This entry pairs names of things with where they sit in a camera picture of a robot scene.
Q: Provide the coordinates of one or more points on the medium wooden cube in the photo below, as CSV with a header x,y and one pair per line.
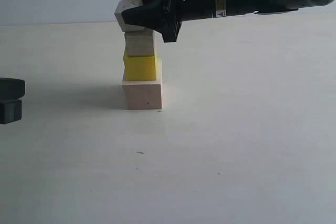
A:
x,y
140,43

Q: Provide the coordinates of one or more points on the yellow cube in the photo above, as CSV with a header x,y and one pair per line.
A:
x,y
140,68

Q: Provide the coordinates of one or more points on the large wooden cube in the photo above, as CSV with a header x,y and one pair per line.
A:
x,y
144,95

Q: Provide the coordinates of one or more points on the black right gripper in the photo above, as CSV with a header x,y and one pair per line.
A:
x,y
162,16

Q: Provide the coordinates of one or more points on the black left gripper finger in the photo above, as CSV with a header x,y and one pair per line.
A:
x,y
10,111
11,89

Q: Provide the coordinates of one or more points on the small wooden cube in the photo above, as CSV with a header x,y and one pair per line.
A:
x,y
128,15

